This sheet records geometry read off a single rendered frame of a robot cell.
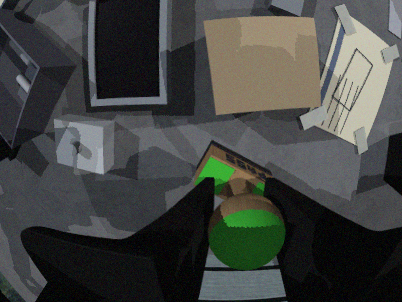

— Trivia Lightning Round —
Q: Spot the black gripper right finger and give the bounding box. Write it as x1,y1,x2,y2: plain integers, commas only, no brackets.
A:
264,178,402,302

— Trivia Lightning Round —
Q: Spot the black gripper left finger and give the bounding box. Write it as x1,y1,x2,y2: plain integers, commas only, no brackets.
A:
20,178,216,302

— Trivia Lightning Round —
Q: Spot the cream inspection card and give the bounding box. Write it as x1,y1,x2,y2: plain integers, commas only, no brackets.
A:
300,3,399,155

